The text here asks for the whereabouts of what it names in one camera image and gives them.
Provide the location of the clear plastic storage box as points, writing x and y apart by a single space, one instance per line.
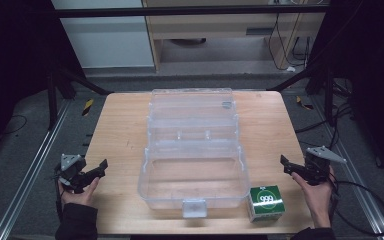
193 173

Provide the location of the white cabinet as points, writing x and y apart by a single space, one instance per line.
106 36

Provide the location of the white plug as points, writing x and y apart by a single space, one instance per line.
290 69

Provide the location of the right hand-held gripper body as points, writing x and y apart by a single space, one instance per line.
320 163

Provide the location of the black horizontal bar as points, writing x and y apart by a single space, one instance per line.
180 12

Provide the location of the green and white carton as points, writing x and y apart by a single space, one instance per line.
266 201

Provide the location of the black metal stand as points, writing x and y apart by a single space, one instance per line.
51 100
328 96

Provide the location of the person's left hand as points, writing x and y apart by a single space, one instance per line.
80 196

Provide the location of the person's right hand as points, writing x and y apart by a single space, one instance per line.
316 200

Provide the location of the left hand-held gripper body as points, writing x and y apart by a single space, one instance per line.
70 168

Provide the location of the yellow and black tape strip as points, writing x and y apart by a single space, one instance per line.
87 107
304 104

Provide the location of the aluminium floor rail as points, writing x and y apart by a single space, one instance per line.
30 173
356 180

